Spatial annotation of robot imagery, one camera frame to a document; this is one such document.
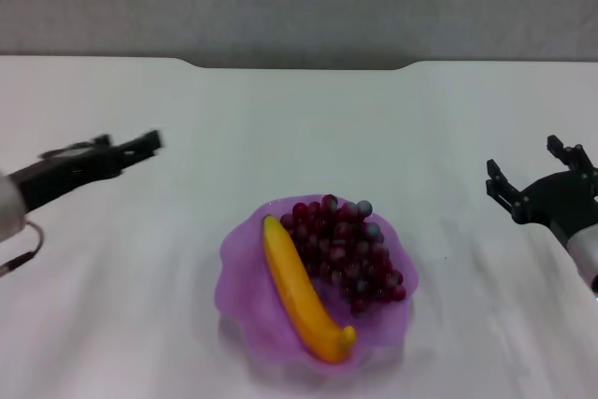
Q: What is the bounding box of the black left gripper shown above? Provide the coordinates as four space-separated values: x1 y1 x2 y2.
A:
17 128 165 212

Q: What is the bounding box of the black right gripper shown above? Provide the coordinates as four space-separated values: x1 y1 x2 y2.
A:
485 134 598 245

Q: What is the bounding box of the dark red grape bunch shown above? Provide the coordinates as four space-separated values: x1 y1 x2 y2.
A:
278 193 409 318

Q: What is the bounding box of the yellow banana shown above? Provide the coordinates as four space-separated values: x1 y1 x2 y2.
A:
262 213 358 364

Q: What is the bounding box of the purple wavy plastic bowl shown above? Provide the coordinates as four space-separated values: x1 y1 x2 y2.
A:
212 193 420 366

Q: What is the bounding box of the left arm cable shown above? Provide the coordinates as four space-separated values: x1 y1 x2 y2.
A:
0 220 45 279

